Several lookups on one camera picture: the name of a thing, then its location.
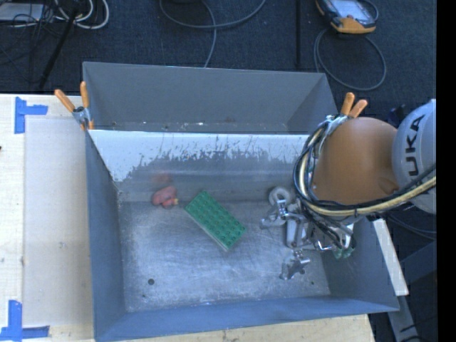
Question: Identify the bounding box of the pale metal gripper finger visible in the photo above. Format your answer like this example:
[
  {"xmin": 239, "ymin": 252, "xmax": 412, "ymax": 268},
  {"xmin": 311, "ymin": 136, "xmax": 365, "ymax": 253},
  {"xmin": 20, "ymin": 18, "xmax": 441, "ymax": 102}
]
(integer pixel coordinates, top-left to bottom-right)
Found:
[
  {"xmin": 260, "ymin": 200, "xmax": 291, "ymax": 229},
  {"xmin": 279, "ymin": 249, "xmax": 312, "ymax": 281}
]

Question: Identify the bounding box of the dark green flat block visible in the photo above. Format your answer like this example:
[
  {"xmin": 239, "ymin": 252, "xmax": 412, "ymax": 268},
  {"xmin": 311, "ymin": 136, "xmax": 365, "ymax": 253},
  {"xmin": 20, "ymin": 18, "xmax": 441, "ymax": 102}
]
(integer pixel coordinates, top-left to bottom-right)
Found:
[{"xmin": 183, "ymin": 190, "xmax": 247, "ymax": 252}]

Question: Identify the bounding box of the grey metal bin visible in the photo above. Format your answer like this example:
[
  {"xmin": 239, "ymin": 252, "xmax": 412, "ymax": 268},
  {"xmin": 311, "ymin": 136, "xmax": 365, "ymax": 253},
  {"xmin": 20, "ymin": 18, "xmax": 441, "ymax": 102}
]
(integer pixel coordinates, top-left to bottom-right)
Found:
[{"xmin": 81, "ymin": 61, "xmax": 400, "ymax": 342}]

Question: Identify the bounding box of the pink toy animal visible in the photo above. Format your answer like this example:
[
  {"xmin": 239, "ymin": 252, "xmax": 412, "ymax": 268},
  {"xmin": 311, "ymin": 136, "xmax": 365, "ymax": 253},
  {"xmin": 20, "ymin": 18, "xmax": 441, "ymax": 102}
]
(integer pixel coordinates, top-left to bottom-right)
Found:
[{"xmin": 151, "ymin": 185, "xmax": 179, "ymax": 210}]

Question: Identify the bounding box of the white ring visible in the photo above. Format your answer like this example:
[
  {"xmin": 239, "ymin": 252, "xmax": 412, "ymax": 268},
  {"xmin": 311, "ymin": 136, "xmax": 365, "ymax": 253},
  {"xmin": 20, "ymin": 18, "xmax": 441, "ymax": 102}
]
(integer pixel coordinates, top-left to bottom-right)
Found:
[{"xmin": 268, "ymin": 186, "xmax": 292, "ymax": 206}]

